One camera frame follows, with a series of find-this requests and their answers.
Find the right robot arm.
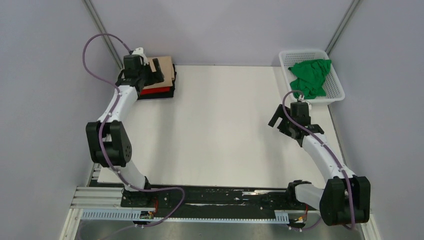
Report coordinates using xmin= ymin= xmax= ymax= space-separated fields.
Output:
xmin=268 ymin=101 xmax=371 ymax=226

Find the aluminium frame post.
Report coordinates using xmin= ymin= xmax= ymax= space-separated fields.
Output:
xmin=82 ymin=0 xmax=123 ymax=69
xmin=325 ymin=0 xmax=363 ymax=56

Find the black folded t shirt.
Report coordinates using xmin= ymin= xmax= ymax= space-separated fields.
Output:
xmin=137 ymin=64 xmax=177 ymax=100

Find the beige t shirt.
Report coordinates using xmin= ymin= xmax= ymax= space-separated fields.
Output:
xmin=143 ymin=56 xmax=175 ymax=89

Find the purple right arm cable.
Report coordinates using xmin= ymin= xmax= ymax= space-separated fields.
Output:
xmin=281 ymin=90 xmax=357 ymax=231

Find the aluminium frame post left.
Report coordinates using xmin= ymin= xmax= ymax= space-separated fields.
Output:
xmin=82 ymin=0 xmax=123 ymax=69

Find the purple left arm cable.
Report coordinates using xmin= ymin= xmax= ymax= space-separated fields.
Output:
xmin=82 ymin=33 xmax=186 ymax=228

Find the white slotted cable duct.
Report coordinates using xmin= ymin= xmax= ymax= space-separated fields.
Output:
xmin=81 ymin=208 xmax=290 ymax=224

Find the aluminium frame post right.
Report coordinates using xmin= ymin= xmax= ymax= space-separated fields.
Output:
xmin=325 ymin=0 xmax=363 ymax=56

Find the red folded t shirt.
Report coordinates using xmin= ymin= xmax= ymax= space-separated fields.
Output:
xmin=140 ymin=86 xmax=172 ymax=96

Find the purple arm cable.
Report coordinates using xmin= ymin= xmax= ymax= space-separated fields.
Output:
xmin=82 ymin=33 xmax=186 ymax=228
xmin=281 ymin=90 xmax=357 ymax=231

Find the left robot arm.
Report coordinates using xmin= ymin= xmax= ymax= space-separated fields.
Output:
xmin=85 ymin=54 xmax=165 ymax=207

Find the white plastic basket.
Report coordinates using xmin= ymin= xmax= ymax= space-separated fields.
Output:
xmin=278 ymin=48 xmax=345 ymax=105

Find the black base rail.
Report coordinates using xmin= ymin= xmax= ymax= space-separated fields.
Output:
xmin=120 ymin=185 xmax=312 ymax=220

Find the green t shirt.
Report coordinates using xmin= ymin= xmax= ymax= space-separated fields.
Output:
xmin=288 ymin=59 xmax=332 ymax=100

